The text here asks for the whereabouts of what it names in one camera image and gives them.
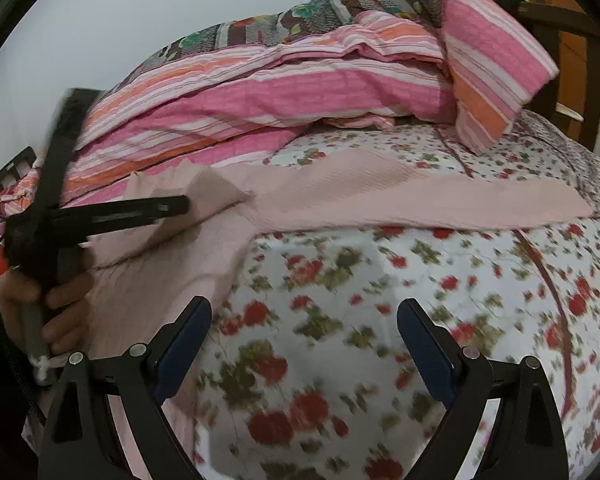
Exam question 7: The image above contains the pink knit sweater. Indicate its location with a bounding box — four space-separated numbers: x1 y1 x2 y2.
21 148 595 480

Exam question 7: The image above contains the person's left hand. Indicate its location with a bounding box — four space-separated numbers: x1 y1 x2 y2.
0 270 94 354

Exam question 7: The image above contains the floral bed sheet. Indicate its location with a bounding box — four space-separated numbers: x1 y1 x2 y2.
194 113 600 479

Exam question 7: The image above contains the pink striped quilt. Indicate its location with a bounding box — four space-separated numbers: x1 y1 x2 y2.
0 0 562 219

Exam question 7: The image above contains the patterned dark blanket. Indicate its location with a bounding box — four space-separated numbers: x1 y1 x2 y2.
114 0 442 91

